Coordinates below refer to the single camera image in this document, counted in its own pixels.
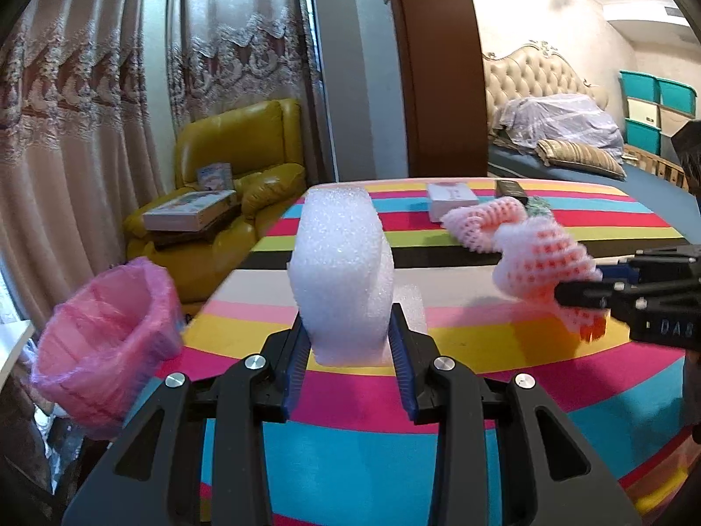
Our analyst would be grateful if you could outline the white storage bin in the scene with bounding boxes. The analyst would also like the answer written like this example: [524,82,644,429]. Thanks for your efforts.
[660,107,692,139]
[626,97,659,124]

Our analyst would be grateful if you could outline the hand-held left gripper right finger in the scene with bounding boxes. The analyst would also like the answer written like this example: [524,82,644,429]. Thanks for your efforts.
[389,302,644,526]

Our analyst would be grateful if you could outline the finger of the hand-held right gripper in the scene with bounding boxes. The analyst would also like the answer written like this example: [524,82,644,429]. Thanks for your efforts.
[597,246,701,286]
[554,279,701,316]

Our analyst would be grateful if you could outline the brown wooden door panel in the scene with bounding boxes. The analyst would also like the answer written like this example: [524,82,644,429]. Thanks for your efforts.
[389,0,489,181]

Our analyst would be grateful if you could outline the striped beige pillow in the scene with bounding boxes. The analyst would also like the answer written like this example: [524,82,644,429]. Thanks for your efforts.
[535,139,628,181]

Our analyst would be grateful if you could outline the beige lace curtain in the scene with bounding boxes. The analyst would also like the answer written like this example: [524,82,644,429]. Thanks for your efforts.
[167,0,330,190]
[0,0,166,335]

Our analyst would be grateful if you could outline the bed with tufted headboard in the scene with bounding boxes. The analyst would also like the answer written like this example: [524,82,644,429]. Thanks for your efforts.
[487,145,701,238]

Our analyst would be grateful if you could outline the pink-lined trash bin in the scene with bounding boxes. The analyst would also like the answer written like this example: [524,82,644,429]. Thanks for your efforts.
[30,256,184,440]

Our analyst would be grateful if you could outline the teal storage bin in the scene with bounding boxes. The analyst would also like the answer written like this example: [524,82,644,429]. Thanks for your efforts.
[625,119,663,151]
[620,70,661,102]
[657,79,701,120]

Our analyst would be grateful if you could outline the flat white printed box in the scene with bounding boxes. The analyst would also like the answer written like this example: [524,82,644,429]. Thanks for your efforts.
[142,190,239,231]

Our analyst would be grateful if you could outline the white box with pink print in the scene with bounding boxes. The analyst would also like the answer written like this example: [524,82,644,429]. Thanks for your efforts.
[426,182,477,224]

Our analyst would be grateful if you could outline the tufted beige headboard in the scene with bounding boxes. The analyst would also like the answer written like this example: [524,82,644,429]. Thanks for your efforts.
[482,41,610,133]

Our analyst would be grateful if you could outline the yellow leather armchair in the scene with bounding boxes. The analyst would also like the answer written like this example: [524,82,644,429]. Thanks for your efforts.
[121,99,306,305]

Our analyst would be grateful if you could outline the pink foam fruit net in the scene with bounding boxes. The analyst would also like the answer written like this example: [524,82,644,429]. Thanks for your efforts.
[441,197,529,254]
[492,218,610,341]

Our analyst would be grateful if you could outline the plastic-bagged purple duvet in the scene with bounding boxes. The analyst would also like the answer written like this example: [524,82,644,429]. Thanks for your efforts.
[496,93,625,164]

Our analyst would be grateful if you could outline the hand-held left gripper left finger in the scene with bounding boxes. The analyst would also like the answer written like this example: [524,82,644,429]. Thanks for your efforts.
[60,309,313,526]

